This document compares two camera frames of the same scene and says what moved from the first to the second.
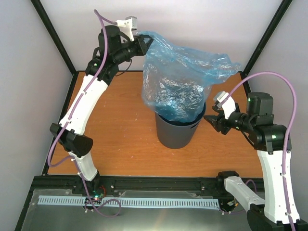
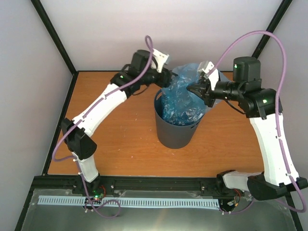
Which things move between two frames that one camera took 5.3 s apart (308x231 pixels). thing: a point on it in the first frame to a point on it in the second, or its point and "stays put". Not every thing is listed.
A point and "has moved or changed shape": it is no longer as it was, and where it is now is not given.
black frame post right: (284, 6) stays put
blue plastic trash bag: (174, 82) has moved or changed shape
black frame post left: (46, 23) stays put
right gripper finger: (216, 109) to (202, 85)
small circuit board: (97, 195) stays put
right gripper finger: (213, 120) to (200, 92)
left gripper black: (143, 49) to (166, 78)
